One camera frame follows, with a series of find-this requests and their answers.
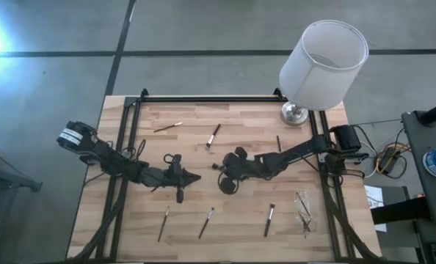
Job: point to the black yellow power strip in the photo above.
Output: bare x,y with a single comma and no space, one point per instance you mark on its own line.
388,155

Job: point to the grey side table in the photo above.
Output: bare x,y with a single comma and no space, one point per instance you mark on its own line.
416,176

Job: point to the thin brush long silver ferrule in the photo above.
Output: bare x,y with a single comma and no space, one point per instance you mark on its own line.
206,223

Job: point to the white paper sheet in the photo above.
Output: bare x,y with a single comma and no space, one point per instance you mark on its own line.
374,194

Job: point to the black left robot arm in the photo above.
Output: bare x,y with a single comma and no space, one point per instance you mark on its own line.
108,157

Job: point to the white shade silver table lamp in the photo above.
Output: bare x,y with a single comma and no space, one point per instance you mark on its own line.
313,80

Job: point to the thin black makeup brush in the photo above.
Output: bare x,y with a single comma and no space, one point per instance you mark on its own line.
278,143
168,127
306,225
163,223

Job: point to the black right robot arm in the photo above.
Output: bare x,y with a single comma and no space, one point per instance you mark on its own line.
302,148

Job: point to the black metal rig frame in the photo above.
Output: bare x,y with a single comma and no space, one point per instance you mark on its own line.
203,99

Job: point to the pencil tip makeup brush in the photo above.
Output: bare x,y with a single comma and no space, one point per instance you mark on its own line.
302,203

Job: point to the fluffy powder makeup brush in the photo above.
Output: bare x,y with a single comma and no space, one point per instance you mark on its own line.
214,133

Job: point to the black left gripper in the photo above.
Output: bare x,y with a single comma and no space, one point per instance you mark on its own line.
159,177

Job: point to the clear plastic pouch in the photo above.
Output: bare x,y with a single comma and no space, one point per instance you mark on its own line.
301,220

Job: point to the angled makeup brush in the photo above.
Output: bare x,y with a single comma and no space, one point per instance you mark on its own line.
268,223

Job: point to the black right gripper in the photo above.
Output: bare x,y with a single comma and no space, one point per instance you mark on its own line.
243,168

